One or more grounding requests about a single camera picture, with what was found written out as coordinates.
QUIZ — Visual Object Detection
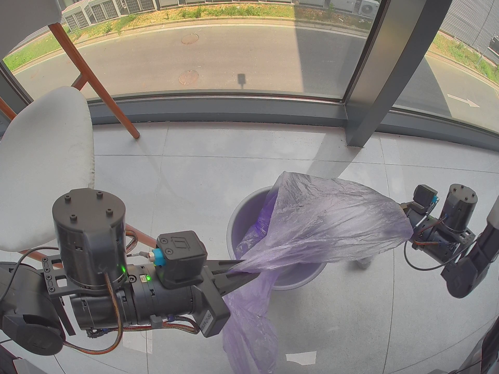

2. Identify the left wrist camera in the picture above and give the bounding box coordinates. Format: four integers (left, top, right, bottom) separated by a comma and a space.
155, 231, 208, 290

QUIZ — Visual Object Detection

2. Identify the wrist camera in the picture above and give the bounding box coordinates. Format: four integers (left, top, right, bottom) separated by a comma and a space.
412, 185, 438, 214
155, 231, 208, 290

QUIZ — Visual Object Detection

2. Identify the purple plastic bag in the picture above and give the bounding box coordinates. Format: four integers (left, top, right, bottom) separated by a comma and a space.
222, 171, 415, 374

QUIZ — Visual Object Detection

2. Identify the black cable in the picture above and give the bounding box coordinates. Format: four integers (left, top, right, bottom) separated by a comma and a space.
403, 215, 468, 272
14, 247, 60, 276

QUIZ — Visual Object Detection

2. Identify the white trash bin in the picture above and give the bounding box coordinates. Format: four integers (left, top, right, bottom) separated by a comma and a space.
227, 187, 329, 291

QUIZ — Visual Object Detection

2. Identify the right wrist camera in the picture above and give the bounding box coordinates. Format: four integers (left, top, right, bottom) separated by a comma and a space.
412, 185, 438, 214

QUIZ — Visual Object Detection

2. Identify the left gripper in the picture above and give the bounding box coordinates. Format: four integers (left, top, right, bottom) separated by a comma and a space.
130, 259, 260, 337

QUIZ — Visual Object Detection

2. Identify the window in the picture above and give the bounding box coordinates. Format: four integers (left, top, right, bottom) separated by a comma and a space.
0, 0, 499, 148

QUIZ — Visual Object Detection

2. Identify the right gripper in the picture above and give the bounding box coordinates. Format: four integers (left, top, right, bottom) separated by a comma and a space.
402, 202, 449, 256

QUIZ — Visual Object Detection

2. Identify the white cushioned wooden chair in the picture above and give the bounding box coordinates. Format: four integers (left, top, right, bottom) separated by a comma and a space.
0, 0, 156, 272

